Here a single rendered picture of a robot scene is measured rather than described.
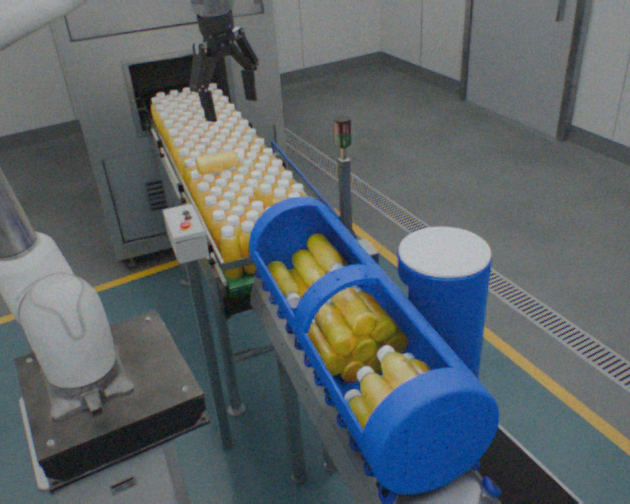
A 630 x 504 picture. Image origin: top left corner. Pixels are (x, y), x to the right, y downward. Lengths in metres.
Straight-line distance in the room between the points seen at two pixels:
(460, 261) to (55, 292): 1.13
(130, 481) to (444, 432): 0.74
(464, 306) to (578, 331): 1.52
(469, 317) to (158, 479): 1.00
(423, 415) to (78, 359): 0.72
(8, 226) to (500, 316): 2.54
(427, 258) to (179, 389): 0.86
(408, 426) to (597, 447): 1.73
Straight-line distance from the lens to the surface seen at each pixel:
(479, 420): 1.36
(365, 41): 7.12
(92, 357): 1.45
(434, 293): 1.92
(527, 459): 2.60
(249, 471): 2.72
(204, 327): 2.36
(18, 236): 1.53
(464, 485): 1.50
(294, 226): 1.93
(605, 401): 3.11
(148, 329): 1.69
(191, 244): 2.06
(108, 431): 1.46
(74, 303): 1.40
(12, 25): 1.25
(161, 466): 1.64
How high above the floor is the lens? 2.12
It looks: 33 degrees down
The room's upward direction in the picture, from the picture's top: 4 degrees counter-clockwise
